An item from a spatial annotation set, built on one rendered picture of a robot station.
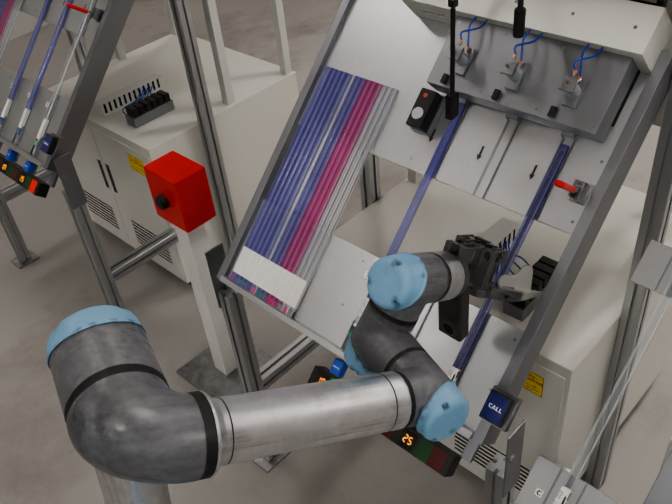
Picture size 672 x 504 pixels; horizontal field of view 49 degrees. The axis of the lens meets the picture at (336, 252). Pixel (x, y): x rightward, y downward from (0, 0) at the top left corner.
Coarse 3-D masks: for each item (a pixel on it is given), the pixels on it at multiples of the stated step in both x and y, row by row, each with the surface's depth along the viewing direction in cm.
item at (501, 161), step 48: (384, 0) 154; (336, 48) 158; (384, 48) 151; (432, 48) 145; (384, 144) 147; (432, 144) 140; (480, 144) 135; (528, 144) 130; (576, 144) 125; (480, 192) 133; (528, 192) 128
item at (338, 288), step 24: (336, 240) 148; (336, 264) 147; (360, 264) 144; (312, 288) 149; (336, 288) 146; (360, 288) 143; (312, 312) 148; (336, 312) 145; (432, 312) 134; (336, 336) 144; (432, 336) 133; (480, 336) 127; (504, 336) 125; (480, 360) 127; (504, 360) 125; (456, 384) 128; (480, 384) 126; (480, 408) 125
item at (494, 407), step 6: (492, 396) 120; (498, 396) 119; (492, 402) 120; (498, 402) 119; (504, 402) 119; (486, 408) 120; (492, 408) 119; (498, 408) 119; (504, 408) 118; (486, 414) 120; (492, 414) 119; (498, 414) 119; (492, 420) 119; (498, 420) 119
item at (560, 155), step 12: (564, 144) 125; (564, 156) 125; (552, 168) 125; (552, 180) 125; (540, 192) 126; (540, 204) 126; (528, 216) 126; (528, 228) 126; (516, 240) 126; (516, 252) 126; (504, 264) 127; (492, 300) 126; (480, 312) 127; (480, 324) 127; (468, 336) 127; (468, 348) 127; (456, 360) 128
